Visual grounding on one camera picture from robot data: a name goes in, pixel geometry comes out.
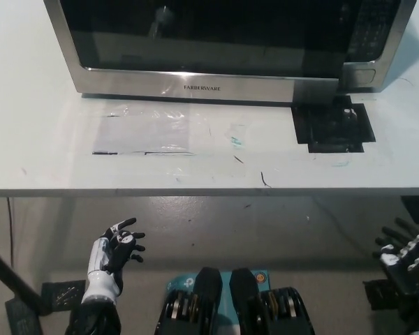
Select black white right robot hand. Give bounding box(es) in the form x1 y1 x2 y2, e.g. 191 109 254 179
372 218 419 297

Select black diagonal bar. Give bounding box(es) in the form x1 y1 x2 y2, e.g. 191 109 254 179
0 240 45 308

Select black robot feet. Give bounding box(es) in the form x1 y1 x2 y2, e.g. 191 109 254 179
229 267 317 335

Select stainless steel Farberware microwave body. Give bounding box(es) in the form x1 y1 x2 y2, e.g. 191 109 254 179
43 0 413 107

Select black tape patch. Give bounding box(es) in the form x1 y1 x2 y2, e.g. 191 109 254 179
291 94 377 154

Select clear plastic tape sheet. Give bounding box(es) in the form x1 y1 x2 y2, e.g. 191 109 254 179
90 103 198 156

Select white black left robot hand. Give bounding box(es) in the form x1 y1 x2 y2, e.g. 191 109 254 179
82 218 147 308

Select black ribbed robot body block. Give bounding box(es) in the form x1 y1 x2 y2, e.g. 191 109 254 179
155 267 224 335

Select thin black cable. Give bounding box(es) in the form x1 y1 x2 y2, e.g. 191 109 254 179
6 197 15 268

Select teal robot body top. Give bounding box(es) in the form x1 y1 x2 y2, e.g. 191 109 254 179
166 268 270 292

